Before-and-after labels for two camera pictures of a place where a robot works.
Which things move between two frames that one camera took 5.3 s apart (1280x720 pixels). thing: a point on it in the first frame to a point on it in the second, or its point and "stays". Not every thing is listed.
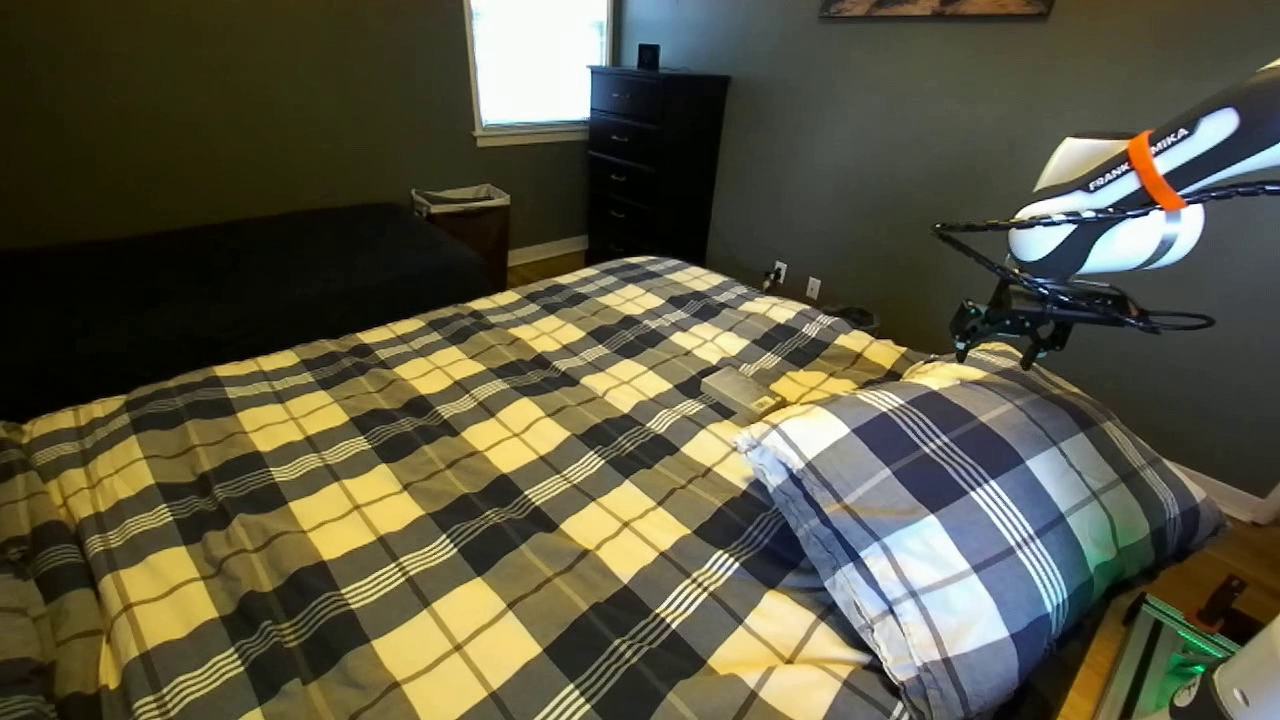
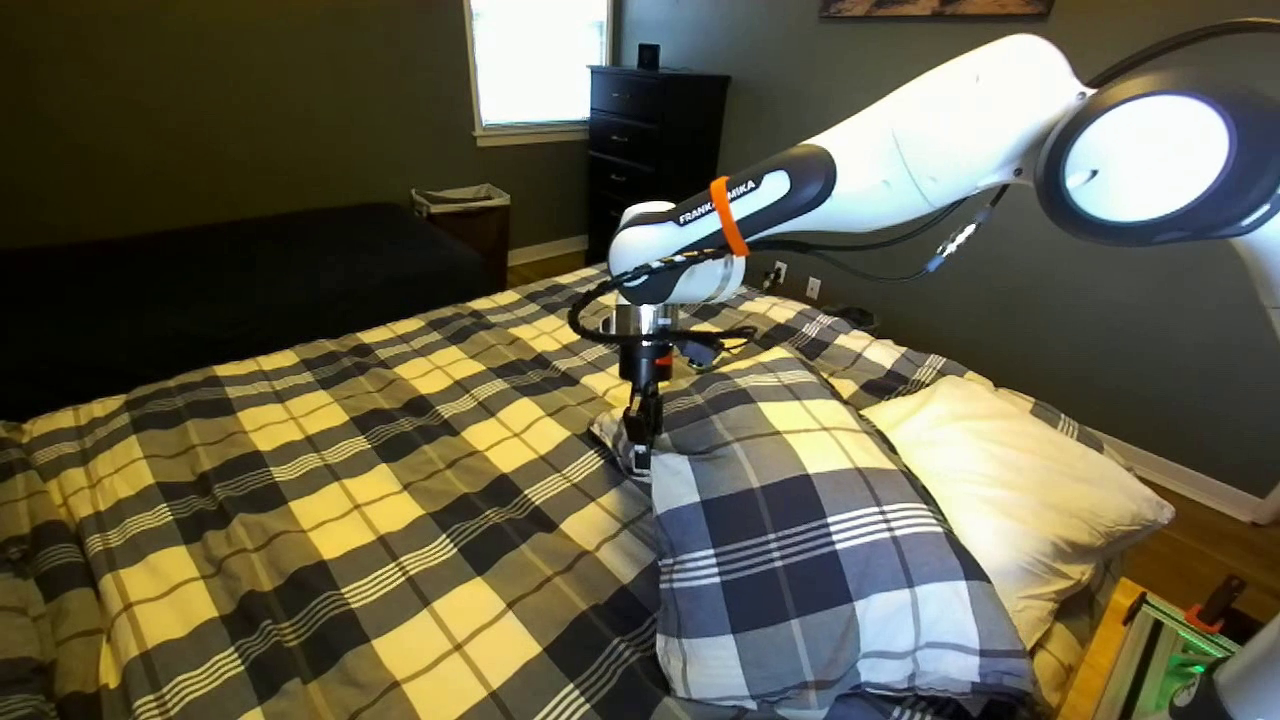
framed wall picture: (936, 11) stays
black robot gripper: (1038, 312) to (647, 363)
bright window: (531, 69) stays
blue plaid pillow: (975, 528) to (799, 571)
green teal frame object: (1173, 670) stays
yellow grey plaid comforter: (509, 500) stays
